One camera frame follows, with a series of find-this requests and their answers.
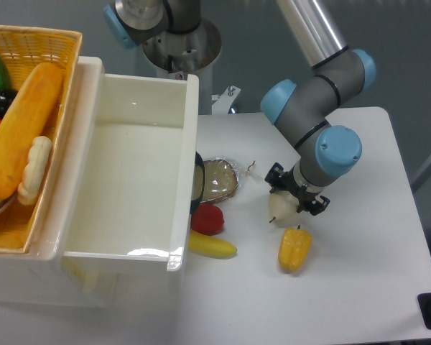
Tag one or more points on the black grapes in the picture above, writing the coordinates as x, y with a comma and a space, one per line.
6, 98

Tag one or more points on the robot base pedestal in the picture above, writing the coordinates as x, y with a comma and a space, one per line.
178, 56

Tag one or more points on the wrapped brown bread slice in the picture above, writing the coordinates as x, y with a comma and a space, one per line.
224, 177

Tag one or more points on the orange baguette loaf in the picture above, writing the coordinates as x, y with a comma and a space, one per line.
24, 120

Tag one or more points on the yellow bell pepper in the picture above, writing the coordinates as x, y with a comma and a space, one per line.
294, 248

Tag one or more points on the cream white pastry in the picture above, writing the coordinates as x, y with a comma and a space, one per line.
34, 171

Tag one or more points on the white metal bracket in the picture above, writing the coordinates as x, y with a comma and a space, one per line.
225, 103

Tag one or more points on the yellow banana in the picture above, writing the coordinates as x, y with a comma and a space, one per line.
210, 246

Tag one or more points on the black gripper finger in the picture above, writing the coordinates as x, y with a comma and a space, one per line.
314, 205
274, 178

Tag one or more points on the red bell pepper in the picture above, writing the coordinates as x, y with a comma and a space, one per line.
208, 219

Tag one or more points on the white plastic bin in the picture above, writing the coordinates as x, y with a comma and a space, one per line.
115, 224

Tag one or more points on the pale white pear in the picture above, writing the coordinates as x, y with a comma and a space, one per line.
282, 205

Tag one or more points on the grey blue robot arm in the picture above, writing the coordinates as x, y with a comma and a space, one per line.
299, 112

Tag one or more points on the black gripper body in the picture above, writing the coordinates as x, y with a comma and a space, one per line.
300, 192

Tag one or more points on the yellow wicker basket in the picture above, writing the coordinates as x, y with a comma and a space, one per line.
22, 48

